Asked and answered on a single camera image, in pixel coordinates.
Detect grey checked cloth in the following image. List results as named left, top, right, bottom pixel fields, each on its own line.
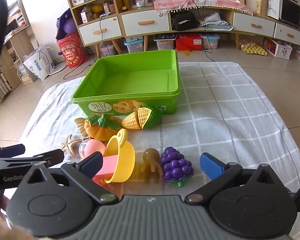
left=20, top=62, right=300, bottom=198

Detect white paper shopping bag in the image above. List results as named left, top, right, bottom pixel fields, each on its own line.
left=23, top=45, right=55, bottom=81

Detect green plastic storage box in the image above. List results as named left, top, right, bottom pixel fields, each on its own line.
left=72, top=50, right=181, bottom=115

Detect black bag on shelf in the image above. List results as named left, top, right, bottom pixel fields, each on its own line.
left=171, top=11, right=198, bottom=31

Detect tan rubber hand toy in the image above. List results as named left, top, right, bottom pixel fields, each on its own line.
left=74, top=118, right=88, bottom=137

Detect purple toy grapes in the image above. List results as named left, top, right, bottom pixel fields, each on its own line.
left=160, top=147, right=194, bottom=187

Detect yellow toy pot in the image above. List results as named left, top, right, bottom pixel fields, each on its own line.
left=103, top=128, right=135, bottom=184

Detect pink capsule ball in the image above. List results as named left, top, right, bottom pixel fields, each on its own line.
left=78, top=139, right=106, bottom=159

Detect beige starfish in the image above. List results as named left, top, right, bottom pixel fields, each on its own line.
left=61, top=134, right=82, bottom=157

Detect tan rubber octopus toy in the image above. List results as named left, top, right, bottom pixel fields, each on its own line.
left=140, top=148, right=163, bottom=184

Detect toy corn cob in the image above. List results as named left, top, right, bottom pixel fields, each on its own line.
left=121, top=107, right=162, bottom=130

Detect red cardboard box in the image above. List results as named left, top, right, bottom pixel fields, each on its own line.
left=175, top=33, right=203, bottom=51

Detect wooden tv cabinet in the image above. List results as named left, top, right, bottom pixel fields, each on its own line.
left=68, top=0, right=300, bottom=49

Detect pink pig toy figure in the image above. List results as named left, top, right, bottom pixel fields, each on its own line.
left=93, top=155, right=117, bottom=180

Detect yellow egg tray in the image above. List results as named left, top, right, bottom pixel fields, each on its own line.
left=239, top=40, right=268, bottom=56

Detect purple plush toy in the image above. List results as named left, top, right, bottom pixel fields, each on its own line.
left=56, top=9, right=77, bottom=40

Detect wooden desk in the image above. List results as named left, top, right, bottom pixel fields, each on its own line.
left=0, top=0, right=37, bottom=101

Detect red gift bucket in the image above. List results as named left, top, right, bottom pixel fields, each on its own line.
left=57, top=33, right=89, bottom=69

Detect orange toy pumpkin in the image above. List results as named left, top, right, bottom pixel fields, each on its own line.
left=84, top=113, right=122, bottom=141

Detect black microwave oven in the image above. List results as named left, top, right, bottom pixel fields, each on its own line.
left=267, top=0, right=300, bottom=28

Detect pink table runner cloth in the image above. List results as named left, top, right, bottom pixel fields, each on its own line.
left=153, top=0, right=253, bottom=16

